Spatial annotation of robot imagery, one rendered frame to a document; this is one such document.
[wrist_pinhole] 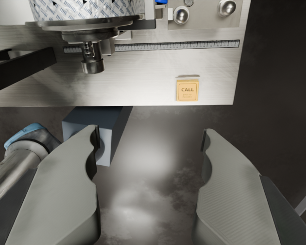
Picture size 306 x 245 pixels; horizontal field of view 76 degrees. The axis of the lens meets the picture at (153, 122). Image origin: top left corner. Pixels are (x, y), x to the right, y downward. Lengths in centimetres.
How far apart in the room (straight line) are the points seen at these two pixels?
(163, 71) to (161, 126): 118
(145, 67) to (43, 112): 156
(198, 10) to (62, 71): 48
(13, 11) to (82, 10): 15
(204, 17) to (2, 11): 37
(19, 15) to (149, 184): 211
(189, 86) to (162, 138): 126
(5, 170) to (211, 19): 57
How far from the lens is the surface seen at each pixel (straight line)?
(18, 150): 63
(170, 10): 48
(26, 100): 88
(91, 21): 23
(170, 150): 196
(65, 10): 25
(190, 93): 66
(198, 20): 51
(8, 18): 38
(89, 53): 32
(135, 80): 68
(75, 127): 84
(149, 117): 177
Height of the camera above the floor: 153
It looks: 59 degrees down
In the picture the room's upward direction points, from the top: 171 degrees counter-clockwise
